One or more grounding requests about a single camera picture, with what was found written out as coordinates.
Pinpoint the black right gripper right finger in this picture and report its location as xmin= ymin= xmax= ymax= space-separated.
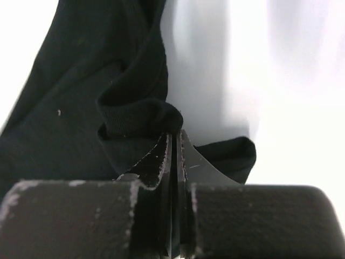
xmin=176 ymin=131 xmax=344 ymax=258

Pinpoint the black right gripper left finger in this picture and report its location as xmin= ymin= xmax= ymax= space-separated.
xmin=1 ymin=135 xmax=173 ymax=258

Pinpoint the black t shirt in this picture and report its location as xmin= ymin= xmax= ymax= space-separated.
xmin=1 ymin=1 xmax=256 ymax=192

